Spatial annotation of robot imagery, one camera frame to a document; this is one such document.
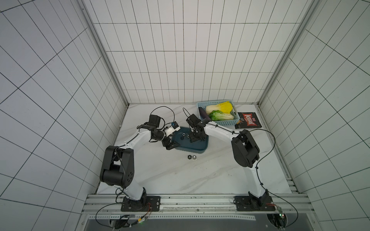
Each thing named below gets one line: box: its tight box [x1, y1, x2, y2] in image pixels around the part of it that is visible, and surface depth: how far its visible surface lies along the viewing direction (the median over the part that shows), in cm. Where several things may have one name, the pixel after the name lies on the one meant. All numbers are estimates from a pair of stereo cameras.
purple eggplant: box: [198, 106, 212, 120], surface depth 110 cm
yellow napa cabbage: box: [205, 101, 233, 115], surface depth 109 cm
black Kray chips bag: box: [235, 112, 263, 129], surface depth 109 cm
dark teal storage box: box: [171, 126, 210, 154], surface depth 94 cm
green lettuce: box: [209, 109, 235, 122], surface depth 104 cm
